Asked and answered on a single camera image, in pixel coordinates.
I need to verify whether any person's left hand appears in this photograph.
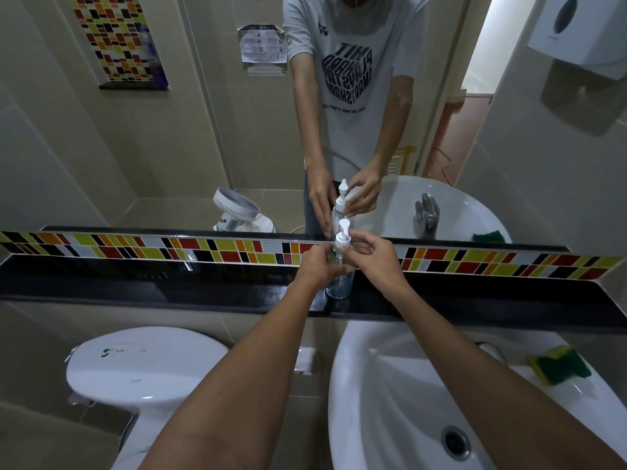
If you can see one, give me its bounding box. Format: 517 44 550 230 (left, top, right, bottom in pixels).
293 242 354 292

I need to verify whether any person's right hand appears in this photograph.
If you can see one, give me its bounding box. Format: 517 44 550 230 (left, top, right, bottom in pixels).
340 230 411 300

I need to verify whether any clear pump bottle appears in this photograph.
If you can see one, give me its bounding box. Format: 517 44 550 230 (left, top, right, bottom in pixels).
325 218 356 300

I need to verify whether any person's left forearm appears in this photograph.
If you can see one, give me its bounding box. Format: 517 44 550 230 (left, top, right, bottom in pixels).
138 284 328 470

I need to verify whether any person's right forearm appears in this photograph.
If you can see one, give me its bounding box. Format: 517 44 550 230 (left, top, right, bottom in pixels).
389 284 627 470

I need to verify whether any white wash basin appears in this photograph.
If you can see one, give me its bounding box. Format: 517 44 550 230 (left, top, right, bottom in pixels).
328 320 627 470

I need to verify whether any chrome faucet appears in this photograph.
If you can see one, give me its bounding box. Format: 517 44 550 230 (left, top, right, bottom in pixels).
476 341 508 364

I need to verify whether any black stone ledge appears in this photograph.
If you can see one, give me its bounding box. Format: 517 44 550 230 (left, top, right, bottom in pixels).
0 254 627 334

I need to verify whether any metal basin drain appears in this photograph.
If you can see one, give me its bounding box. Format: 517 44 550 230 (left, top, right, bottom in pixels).
440 425 473 462

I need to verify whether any white toilet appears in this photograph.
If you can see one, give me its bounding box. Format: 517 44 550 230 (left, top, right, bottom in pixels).
65 326 231 470

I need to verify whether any green yellow sponge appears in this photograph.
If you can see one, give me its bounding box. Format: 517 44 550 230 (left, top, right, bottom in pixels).
527 345 593 386

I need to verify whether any white paper towel dispenser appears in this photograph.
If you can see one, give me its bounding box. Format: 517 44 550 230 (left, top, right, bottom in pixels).
527 0 627 67

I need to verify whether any white wall fitting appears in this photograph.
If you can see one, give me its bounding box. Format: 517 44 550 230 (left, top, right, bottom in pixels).
294 347 317 376

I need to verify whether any wall mirror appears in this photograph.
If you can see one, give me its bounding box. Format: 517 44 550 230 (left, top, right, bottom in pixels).
0 0 572 252

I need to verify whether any bidet spray hose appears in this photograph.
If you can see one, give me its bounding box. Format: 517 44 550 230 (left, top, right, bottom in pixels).
68 392 140 453

